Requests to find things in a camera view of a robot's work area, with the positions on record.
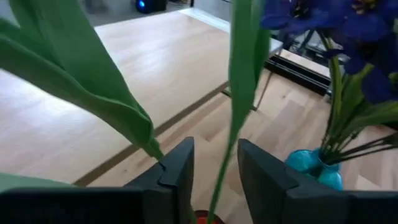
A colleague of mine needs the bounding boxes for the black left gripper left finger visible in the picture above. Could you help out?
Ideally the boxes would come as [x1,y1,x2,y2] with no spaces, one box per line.
[0,136,195,224]

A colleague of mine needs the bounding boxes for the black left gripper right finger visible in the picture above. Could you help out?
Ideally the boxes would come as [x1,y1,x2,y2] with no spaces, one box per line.
[238,138,398,224]

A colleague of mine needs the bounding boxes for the teal glass vase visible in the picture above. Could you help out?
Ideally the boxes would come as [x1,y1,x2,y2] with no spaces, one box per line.
[284,147,345,192]

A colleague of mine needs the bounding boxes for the red glass vase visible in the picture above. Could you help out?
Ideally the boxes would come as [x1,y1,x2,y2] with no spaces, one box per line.
[193,209,225,224]

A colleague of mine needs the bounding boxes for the orange artificial tulip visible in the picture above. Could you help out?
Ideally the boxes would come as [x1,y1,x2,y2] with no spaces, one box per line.
[0,0,165,162]

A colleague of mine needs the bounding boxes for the purple artificial flower bunch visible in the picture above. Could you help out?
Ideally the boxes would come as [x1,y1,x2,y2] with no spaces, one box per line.
[260,0,398,166]

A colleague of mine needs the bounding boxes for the black computer box with light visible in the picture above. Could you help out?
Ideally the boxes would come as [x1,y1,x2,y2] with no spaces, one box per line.
[134,0,168,14]

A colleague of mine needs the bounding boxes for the black metal table frame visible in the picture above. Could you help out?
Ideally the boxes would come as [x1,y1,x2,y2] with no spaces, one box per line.
[264,55,332,96]

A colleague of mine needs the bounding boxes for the wooden shelf black metal frame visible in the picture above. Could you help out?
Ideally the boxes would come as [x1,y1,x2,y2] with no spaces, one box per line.
[0,7,284,188]

